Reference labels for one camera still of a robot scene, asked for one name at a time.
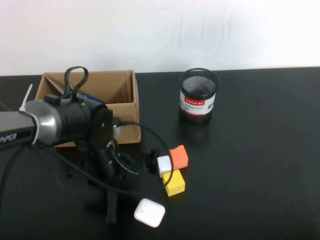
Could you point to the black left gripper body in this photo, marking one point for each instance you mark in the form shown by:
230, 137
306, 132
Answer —
106, 162

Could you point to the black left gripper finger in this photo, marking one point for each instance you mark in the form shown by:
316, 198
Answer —
96, 186
120, 186

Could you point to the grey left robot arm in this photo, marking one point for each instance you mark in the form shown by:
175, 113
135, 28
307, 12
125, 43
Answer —
62, 120

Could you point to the black plastic clip part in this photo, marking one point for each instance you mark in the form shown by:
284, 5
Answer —
151, 162

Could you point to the white earbuds case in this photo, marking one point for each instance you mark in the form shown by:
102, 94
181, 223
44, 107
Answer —
149, 212

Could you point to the white cube block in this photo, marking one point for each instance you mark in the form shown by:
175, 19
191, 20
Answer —
163, 166

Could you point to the yellow cube block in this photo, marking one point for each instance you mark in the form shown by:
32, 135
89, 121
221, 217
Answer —
176, 186

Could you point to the orange cube block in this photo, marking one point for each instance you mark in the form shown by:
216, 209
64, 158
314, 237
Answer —
178, 157

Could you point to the brown cardboard box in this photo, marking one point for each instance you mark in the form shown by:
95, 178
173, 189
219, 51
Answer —
125, 85

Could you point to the black mesh pen holder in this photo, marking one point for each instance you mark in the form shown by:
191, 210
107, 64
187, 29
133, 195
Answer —
197, 105

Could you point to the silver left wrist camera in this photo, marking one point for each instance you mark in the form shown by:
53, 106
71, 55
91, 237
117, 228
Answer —
117, 130

